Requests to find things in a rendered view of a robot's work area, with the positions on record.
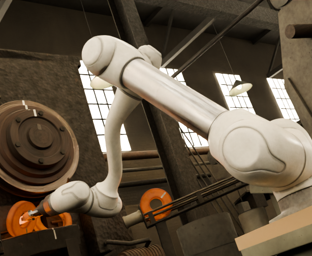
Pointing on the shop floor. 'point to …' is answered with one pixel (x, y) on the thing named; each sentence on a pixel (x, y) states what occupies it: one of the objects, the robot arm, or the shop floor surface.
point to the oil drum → (209, 236)
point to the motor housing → (156, 250)
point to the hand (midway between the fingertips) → (25, 218)
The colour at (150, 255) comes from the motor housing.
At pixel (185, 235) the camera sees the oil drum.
